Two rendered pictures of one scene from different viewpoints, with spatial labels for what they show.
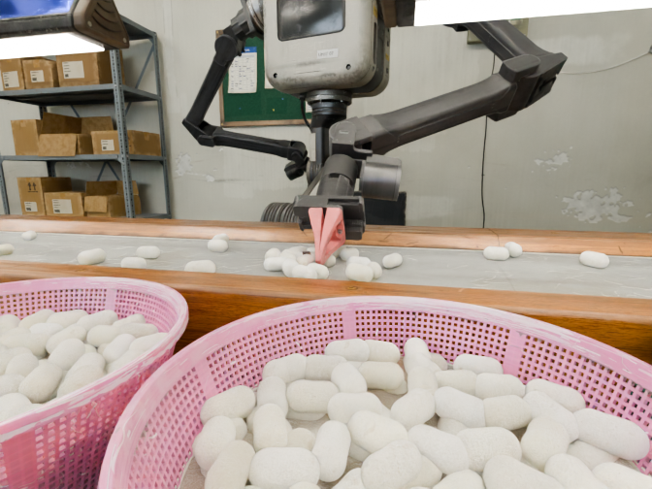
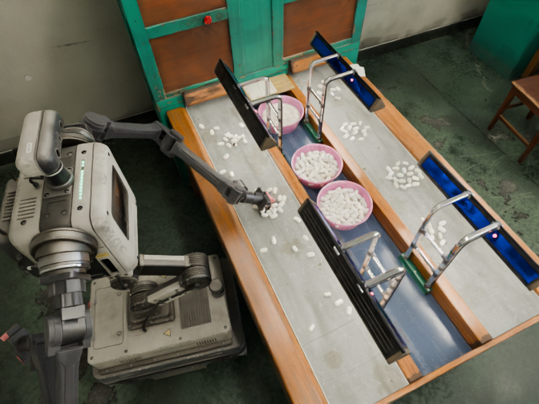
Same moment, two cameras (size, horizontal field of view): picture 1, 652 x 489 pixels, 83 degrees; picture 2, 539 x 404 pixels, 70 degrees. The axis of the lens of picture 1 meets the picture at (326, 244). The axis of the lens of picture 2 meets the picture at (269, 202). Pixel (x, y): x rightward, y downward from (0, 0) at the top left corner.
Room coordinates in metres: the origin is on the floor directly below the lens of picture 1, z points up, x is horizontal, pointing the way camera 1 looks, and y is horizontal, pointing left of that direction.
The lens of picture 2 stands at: (1.11, 0.90, 2.30)
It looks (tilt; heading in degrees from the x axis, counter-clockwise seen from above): 55 degrees down; 236
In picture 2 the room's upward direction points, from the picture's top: 3 degrees counter-clockwise
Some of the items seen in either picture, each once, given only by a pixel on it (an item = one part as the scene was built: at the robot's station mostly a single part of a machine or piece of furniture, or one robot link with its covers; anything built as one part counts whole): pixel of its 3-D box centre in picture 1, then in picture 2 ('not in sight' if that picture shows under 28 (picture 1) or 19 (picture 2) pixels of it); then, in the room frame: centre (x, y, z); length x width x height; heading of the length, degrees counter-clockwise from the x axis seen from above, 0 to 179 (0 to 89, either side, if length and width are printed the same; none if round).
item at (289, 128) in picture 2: not in sight; (281, 116); (0.07, -0.47, 0.72); 0.27 x 0.27 x 0.10
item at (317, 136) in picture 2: not in sight; (328, 100); (-0.09, -0.26, 0.90); 0.20 x 0.19 x 0.45; 78
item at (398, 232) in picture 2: not in sight; (358, 181); (0.04, 0.15, 0.71); 1.81 x 0.05 x 0.11; 78
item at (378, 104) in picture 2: not in sight; (345, 67); (-0.17, -0.25, 1.08); 0.62 x 0.08 x 0.07; 78
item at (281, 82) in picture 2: not in sight; (265, 88); (0.03, -0.69, 0.77); 0.33 x 0.15 x 0.01; 168
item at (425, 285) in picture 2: not in sight; (445, 244); (0.12, 0.69, 0.90); 0.20 x 0.19 x 0.45; 78
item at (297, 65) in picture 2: not in sight; (311, 60); (-0.32, -0.67, 0.83); 0.30 x 0.06 x 0.07; 168
